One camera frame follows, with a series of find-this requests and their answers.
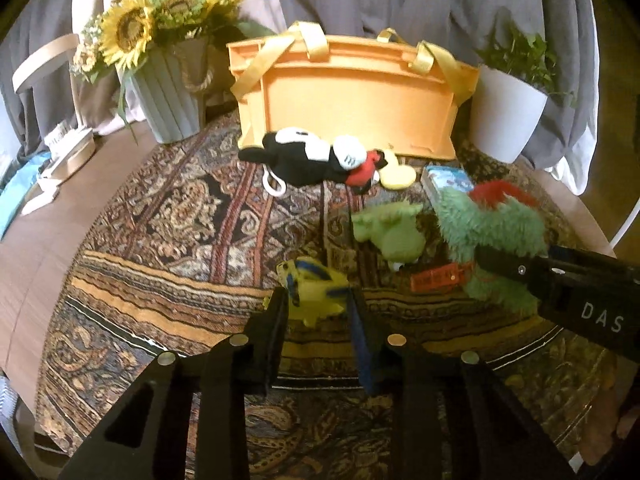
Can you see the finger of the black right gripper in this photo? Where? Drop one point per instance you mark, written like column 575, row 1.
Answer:
column 515, row 265

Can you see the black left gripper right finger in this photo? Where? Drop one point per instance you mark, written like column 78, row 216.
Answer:
column 450, row 415

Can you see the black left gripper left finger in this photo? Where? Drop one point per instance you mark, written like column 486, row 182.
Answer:
column 145, row 433

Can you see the green red fluffy plush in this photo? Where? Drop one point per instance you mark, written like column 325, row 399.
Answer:
column 496, row 214

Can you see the blue tissue pack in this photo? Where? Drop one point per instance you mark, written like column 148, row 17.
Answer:
column 435, row 178

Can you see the green frog plush toy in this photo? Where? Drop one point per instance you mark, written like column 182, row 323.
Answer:
column 393, row 229

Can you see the yellow blue fish plush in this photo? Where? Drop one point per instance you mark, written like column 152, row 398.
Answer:
column 315, row 291

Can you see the orange plastic storage basket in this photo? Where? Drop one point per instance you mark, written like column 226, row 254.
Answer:
column 389, row 94

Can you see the Mickey Mouse plush toy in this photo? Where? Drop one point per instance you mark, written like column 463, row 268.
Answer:
column 295, row 158

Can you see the person's right hand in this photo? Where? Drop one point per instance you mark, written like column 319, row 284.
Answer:
column 612, row 412

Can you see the white plant pot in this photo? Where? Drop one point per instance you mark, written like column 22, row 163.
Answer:
column 505, row 112

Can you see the patterned woven table rug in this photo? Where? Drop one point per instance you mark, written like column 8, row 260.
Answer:
column 189, row 246

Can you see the green leafy plant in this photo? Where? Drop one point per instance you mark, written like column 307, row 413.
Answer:
column 527, row 57

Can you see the grey curtain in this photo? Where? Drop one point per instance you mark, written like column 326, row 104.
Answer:
column 563, row 143

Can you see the light blue cloth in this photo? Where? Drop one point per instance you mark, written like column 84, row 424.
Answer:
column 16, row 189

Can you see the white device on tray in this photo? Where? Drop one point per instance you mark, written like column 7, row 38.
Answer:
column 70, row 149

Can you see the grey ribbed vase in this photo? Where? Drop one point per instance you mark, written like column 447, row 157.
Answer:
column 169, row 86

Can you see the wooden chair back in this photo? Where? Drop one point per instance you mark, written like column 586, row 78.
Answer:
column 45, row 61

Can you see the sunflower bouquet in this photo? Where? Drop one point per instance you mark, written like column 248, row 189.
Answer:
column 118, row 39

